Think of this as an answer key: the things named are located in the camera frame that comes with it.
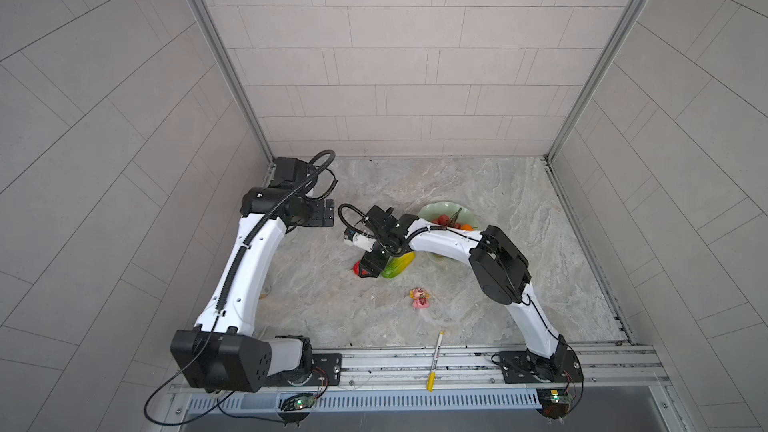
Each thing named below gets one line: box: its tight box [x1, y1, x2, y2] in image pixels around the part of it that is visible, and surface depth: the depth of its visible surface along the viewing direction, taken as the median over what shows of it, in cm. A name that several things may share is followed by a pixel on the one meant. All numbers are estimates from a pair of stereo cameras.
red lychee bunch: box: [432, 207, 462, 229], surface depth 92 cm
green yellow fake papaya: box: [381, 251, 416, 279], surface depth 87 cm
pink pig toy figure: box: [409, 287, 431, 308], surface depth 82 cm
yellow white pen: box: [426, 331, 445, 393], surface depth 72 cm
